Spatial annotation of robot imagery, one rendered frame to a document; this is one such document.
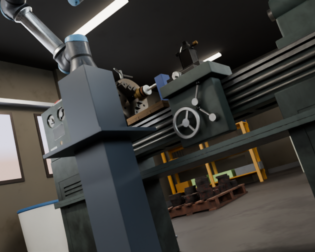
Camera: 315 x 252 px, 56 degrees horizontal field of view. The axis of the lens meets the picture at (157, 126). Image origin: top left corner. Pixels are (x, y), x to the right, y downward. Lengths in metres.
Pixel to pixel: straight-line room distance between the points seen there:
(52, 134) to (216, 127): 1.37
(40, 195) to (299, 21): 4.26
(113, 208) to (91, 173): 0.19
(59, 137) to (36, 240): 2.11
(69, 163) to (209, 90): 1.21
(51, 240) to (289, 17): 3.56
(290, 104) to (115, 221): 0.86
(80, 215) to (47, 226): 1.97
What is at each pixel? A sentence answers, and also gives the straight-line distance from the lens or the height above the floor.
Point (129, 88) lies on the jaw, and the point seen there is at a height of 1.13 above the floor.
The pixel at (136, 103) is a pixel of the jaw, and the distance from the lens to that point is 1.96.
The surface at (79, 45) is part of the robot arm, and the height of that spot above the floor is 1.24.
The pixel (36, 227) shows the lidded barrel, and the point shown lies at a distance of 4.11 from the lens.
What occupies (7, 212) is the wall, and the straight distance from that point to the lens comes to 4.62.
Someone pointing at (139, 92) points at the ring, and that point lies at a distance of 1.94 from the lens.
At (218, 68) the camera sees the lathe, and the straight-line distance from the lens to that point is 1.41.
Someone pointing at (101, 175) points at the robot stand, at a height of 0.58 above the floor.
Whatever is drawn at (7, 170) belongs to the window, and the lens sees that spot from 4.72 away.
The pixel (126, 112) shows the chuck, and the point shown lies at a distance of 1.95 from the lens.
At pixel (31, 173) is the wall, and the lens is 4.91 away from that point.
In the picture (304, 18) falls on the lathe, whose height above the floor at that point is 0.95.
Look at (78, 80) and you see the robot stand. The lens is 1.46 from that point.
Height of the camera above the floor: 0.45
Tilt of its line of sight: 12 degrees up
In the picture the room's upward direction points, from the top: 17 degrees counter-clockwise
